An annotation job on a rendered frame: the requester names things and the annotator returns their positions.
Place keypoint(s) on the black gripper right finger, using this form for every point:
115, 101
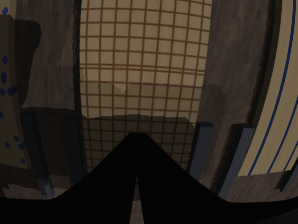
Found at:
169, 195

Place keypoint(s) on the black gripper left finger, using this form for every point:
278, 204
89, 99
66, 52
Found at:
104, 196

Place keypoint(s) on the tan striped flat strip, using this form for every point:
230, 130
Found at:
274, 145

